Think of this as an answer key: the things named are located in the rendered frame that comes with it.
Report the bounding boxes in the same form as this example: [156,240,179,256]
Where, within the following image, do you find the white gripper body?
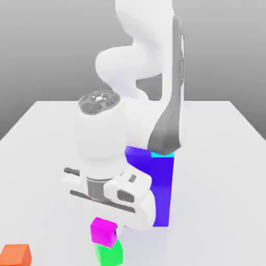
[69,189,157,232]

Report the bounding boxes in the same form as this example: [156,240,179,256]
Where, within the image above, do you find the small magenta cube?
[90,217,118,249]

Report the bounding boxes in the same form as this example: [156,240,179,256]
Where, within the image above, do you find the small green cube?
[95,238,124,266]

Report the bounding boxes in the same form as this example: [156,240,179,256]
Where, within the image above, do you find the small cyan cube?
[150,151,175,158]

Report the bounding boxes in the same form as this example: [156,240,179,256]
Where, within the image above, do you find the small orange cube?
[0,244,32,266]

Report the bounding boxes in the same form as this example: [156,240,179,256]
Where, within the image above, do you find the large blue box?
[124,145,175,228]

